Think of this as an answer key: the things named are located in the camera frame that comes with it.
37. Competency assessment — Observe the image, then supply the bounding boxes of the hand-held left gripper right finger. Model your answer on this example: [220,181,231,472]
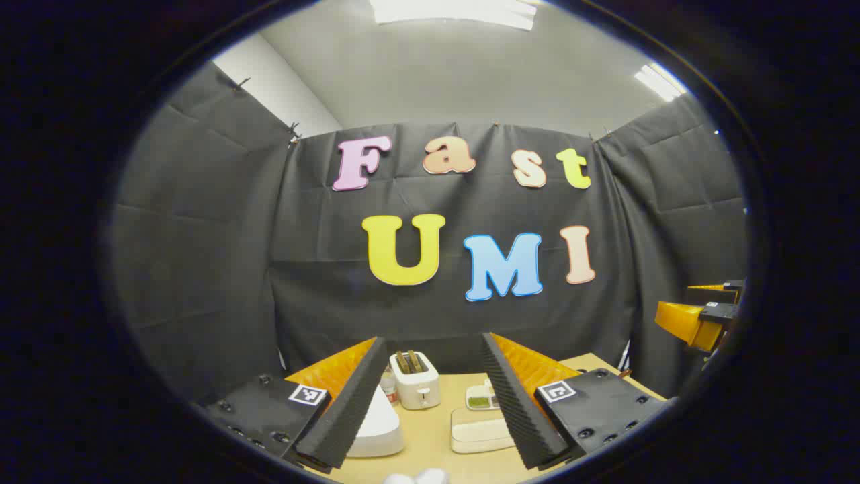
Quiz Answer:
[480,331,673,470]

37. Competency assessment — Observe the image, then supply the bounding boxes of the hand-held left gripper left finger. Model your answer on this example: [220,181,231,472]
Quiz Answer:
[202,336,389,471]

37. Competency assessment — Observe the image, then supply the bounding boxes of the white rice cooker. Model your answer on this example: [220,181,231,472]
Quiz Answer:
[346,383,405,459]

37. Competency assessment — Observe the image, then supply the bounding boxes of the clear rice container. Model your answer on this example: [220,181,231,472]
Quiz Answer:
[450,407,517,454]

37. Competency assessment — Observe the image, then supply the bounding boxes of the white divided grain dish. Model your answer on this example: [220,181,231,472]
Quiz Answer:
[466,380,501,411]

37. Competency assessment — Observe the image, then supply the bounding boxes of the white toaster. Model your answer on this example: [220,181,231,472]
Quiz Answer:
[390,350,441,411]

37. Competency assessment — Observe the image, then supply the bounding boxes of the black backdrop cloth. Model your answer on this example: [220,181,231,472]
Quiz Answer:
[111,60,748,404]

